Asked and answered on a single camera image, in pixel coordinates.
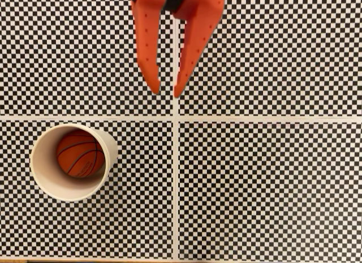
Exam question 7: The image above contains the cream paper cup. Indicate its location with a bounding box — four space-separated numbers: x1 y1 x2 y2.
29 123 119 202

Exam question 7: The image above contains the orange mini basketball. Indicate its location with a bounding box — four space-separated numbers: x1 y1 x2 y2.
55 129 106 179

